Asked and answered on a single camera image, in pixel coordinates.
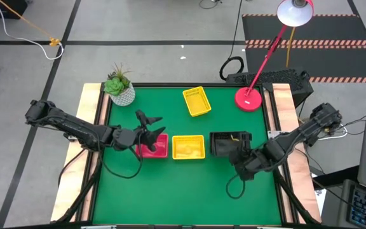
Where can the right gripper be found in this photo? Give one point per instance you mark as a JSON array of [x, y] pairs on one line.
[[245, 162]]

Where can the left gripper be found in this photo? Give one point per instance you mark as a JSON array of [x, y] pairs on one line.
[[143, 137]]

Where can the red plastic basket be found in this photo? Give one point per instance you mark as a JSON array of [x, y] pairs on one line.
[[162, 150]]

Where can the black plastic basket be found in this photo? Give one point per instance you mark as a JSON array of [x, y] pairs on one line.
[[222, 148]]

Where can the yellow plastic basket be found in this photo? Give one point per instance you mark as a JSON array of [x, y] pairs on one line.
[[188, 148], [196, 101]]

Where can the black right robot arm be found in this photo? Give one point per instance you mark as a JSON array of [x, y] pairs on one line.
[[297, 133]]

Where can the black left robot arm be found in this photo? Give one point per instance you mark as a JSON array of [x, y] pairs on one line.
[[75, 127]]

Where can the green table mat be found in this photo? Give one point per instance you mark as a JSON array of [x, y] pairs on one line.
[[176, 127]]

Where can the succulent in white pot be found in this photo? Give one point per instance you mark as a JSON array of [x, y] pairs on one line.
[[119, 89]]

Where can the red desk lamp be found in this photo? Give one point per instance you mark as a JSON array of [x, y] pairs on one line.
[[249, 100]]

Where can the light wooden side board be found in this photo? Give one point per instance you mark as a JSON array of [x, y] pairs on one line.
[[284, 105], [89, 98]]

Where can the black hazard-striped floor mat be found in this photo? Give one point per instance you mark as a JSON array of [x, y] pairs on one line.
[[329, 28]]

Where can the black floor box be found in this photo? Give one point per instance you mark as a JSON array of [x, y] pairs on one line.
[[14, 8]]

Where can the black table frame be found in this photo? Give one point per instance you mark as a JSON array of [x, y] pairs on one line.
[[170, 84]]

